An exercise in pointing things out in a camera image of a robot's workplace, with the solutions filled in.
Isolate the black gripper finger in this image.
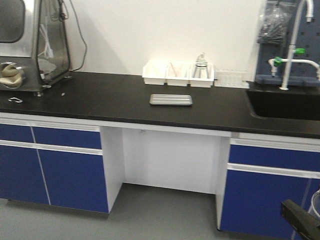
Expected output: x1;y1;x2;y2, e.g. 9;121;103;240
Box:
280;199;320;240

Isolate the clear glass beaker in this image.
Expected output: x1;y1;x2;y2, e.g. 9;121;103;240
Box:
307;190;320;220

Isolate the silver metal tray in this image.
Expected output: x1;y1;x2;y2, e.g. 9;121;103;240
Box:
149;94;193;106

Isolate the blue cabinet door right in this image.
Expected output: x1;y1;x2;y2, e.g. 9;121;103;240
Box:
218;170;320;240

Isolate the blue cabinet door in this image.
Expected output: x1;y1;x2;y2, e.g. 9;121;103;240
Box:
218;170;320;240
39;149;109;213

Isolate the blue drawer right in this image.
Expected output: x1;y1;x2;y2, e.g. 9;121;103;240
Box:
228;145;320;172

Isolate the blue drawer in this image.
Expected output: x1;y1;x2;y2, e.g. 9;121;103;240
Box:
228;145;320;172
32;127;102;149

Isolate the black lab sink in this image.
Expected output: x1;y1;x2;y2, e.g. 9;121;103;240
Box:
245;87;320;121

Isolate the white gooseneck lab faucet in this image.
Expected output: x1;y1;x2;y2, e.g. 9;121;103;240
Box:
268;0;320;91

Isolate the blue pegboard drying rack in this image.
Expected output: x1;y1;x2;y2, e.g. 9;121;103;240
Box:
254;0;320;87

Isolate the white test tube rack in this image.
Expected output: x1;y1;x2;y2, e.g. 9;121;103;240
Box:
214;69;249;89

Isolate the white bin right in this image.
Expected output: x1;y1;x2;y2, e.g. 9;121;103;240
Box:
189;63;215;88

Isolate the white bin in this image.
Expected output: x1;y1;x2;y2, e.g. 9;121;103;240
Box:
142;60;169;86
189;63;215;88
165;61;191;87

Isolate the round glass flask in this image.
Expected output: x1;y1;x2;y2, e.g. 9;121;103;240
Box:
195;52;208;68

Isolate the white bin middle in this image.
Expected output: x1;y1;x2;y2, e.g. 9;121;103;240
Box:
165;61;191;87

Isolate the clear plastic bag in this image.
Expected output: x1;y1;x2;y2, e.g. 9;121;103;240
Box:
257;0;297;45

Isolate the white bin left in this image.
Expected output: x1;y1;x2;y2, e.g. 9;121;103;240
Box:
142;60;169;86

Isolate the blue drawer left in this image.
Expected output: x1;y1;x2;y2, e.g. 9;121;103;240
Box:
32;127;102;149

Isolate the blue cabinet door left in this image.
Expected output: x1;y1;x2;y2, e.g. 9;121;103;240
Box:
39;149;109;213

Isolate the small metal clip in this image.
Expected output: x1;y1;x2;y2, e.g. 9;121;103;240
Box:
8;97;23;104

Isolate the beige rubber glove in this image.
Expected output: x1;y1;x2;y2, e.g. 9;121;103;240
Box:
0;64;23;89

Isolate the stainless steel glove box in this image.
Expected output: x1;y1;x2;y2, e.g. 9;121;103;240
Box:
0;0;71;96

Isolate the black wire tripod stand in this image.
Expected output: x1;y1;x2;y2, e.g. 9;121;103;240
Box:
192;65;210;79

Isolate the black cable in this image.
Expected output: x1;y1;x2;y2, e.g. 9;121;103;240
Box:
68;0;88;73

